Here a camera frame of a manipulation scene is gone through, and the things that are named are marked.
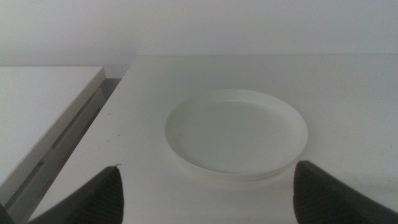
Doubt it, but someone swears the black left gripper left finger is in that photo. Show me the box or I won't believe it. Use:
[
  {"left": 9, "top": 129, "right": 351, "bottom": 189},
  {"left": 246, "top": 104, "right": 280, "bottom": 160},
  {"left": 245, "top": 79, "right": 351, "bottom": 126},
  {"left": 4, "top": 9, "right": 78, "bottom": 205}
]
[{"left": 27, "top": 164, "right": 124, "bottom": 224}]

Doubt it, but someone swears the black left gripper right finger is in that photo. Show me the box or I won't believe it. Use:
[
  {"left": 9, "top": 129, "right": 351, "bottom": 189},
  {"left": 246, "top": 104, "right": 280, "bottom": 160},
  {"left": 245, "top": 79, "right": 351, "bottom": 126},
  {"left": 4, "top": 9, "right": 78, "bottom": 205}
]
[{"left": 293, "top": 160, "right": 398, "bottom": 224}]

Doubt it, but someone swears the white shallow plastic bowl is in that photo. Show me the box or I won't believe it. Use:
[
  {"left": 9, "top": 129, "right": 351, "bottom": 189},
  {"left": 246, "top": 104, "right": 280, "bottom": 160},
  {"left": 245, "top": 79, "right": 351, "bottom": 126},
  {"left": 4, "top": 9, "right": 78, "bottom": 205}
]
[{"left": 164, "top": 88, "right": 309, "bottom": 182}]

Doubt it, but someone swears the white side table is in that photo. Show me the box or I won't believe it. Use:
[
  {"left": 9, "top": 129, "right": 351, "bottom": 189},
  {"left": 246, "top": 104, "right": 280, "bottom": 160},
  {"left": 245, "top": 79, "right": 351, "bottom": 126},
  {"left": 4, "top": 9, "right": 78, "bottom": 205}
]
[{"left": 0, "top": 65, "right": 106, "bottom": 224}]

